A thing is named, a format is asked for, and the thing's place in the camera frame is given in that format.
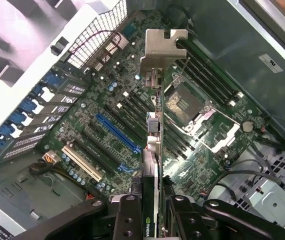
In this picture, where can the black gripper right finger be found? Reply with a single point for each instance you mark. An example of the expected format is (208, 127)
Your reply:
(185, 220)

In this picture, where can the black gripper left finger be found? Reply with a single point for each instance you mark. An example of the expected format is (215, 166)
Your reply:
(127, 220)

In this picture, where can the white expansion slot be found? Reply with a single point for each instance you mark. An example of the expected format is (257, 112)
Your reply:
(82, 163)

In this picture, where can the blue expansion slot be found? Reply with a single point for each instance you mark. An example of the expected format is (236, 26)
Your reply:
(117, 133)

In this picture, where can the perforated metal disk bay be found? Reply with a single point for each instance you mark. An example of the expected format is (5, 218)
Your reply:
(270, 200)

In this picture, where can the metal socket cover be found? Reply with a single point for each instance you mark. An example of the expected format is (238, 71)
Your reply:
(229, 132)

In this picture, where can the white power connector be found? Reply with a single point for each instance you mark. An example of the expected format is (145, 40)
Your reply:
(51, 156)

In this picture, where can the gray power supply unit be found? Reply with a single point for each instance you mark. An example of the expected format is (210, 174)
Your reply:
(20, 190)

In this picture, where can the silver coin cell battery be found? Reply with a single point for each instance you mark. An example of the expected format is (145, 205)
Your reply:
(247, 126)

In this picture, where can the CPU socket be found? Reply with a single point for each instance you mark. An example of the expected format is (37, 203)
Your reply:
(182, 105)

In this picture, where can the black RAM slot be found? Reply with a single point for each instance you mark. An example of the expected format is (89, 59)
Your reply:
(207, 74)
(197, 86)
(202, 81)
(213, 67)

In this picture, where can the socket locking lever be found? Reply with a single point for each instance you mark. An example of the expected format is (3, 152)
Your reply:
(183, 68)

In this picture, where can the green motherboard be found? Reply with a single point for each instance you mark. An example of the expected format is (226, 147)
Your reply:
(132, 65)

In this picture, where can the silver ribbed heatsink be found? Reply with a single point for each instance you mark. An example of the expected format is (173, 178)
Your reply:
(120, 41)

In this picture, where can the open dark PC case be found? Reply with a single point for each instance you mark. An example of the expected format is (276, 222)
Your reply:
(232, 37)

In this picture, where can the gray parts rack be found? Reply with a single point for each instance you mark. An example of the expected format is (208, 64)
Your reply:
(2, 67)

